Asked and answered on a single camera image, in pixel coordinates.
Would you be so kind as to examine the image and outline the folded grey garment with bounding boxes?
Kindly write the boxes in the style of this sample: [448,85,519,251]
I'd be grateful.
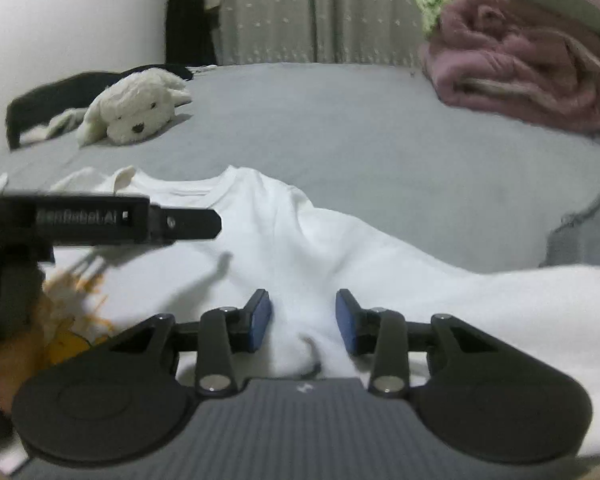
[541,195,600,266]

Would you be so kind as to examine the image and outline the black garment on bed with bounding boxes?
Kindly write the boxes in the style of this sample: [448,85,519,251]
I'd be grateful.
[5,64,194,151]

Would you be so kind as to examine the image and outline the cream cloth under black garment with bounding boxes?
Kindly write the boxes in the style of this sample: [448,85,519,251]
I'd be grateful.
[20,108,86,145]

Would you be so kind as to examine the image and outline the person's left hand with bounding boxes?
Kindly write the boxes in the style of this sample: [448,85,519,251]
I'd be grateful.
[0,292,53,422]

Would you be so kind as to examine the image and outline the white plush dog toy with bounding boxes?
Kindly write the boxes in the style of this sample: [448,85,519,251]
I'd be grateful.
[76,67,192,146]

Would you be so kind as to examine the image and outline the white Pooh sweatshirt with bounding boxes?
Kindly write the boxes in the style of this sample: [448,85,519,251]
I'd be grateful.
[0,164,600,476]

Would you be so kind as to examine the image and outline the black hanging garment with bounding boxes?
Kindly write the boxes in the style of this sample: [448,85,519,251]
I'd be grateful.
[166,0,216,66]

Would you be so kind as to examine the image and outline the folded mauve comforter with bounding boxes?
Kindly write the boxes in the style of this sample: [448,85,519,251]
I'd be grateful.
[420,0,600,134]

